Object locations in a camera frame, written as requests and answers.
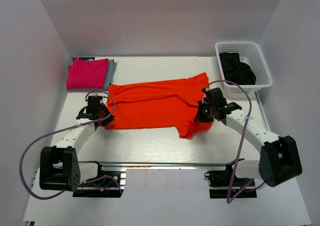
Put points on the folded pink t shirt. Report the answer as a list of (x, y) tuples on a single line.
[(85, 74)]

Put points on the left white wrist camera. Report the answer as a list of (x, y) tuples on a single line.
[(93, 93)]

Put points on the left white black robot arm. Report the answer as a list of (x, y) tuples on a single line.
[(60, 169)]

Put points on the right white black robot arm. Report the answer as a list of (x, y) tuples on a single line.
[(279, 159)]

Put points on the folded grey blue t shirt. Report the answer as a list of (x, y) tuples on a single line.
[(111, 69)]

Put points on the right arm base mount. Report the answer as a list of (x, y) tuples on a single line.
[(227, 183)]

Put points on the orange t shirt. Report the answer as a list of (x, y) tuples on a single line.
[(159, 104)]

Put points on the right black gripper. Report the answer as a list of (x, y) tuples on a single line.
[(200, 117)]

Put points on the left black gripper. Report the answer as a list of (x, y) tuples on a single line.
[(109, 119)]

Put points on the dark blue label plate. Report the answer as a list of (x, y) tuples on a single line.
[(86, 58)]

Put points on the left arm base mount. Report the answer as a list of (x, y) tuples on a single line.
[(109, 183)]

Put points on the white plastic basket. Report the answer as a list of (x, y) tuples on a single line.
[(250, 54)]

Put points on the black t shirt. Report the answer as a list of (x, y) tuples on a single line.
[(236, 71)]

